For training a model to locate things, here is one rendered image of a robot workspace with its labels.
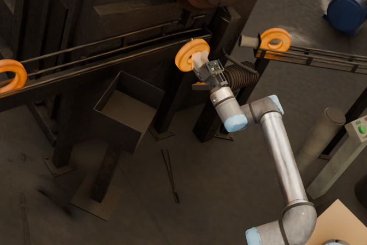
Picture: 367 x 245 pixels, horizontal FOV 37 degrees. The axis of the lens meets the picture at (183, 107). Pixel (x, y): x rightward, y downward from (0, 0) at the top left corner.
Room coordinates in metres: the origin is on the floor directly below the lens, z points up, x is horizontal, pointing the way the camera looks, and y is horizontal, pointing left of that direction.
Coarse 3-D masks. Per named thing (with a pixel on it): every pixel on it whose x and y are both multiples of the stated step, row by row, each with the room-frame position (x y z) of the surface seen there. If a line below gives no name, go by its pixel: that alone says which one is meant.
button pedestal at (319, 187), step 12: (360, 120) 2.19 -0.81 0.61; (348, 132) 2.13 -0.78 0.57; (360, 132) 2.12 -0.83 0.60; (348, 144) 2.17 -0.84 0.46; (360, 144) 2.15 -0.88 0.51; (336, 156) 2.18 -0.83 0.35; (348, 156) 2.15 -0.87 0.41; (324, 168) 2.18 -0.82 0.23; (336, 168) 2.15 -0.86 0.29; (312, 180) 2.29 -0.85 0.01; (324, 180) 2.16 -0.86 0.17; (312, 192) 2.16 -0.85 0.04; (324, 192) 2.20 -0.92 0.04
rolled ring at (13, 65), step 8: (0, 64) 1.37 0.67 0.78; (8, 64) 1.39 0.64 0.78; (16, 64) 1.41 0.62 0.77; (0, 72) 1.36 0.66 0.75; (16, 72) 1.41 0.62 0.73; (24, 72) 1.44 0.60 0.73; (16, 80) 1.43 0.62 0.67; (24, 80) 1.44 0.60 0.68; (0, 88) 1.40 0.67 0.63; (8, 88) 1.41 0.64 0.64
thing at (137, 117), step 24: (120, 72) 1.67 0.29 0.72; (120, 96) 1.65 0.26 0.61; (144, 96) 1.67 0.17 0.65; (96, 120) 1.42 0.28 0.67; (120, 120) 1.54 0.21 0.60; (144, 120) 1.59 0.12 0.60; (120, 144) 1.41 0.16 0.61; (96, 192) 1.54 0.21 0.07; (120, 192) 1.65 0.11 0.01; (96, 216) 1.47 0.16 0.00
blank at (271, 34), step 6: (270, 30) 2.35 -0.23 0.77; (276, 30) 2.35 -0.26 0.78; (282, 30) 2.36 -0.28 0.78; (264, 36) 2.32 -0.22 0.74; (270, 36) 2.33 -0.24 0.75; (276, 36) 2.34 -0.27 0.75; (282, 36) 2.35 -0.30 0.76; (288, 36) 2.36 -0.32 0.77; (264, 42) 2.33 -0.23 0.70; (282, 42) 2.35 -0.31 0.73; (288, 42) 2.36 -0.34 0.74; (270, 48) 2.34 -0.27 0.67; (276, 48) 2.36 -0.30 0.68; (282, 48) 2.36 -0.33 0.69; (288, 48) 2.37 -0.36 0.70
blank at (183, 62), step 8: (192, 40) 1.82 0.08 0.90; (200, 40) 1.84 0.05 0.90; (184, 48) 1.79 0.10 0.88; (192, 48) 1.79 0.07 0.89; (200, 48) 1.83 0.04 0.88; (208, 48) 1.87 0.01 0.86; (176, 56) 1.78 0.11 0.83; (184, 56) 1.77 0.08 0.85; (176, 64) 1.78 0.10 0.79; (184, 64) 1.79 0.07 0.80
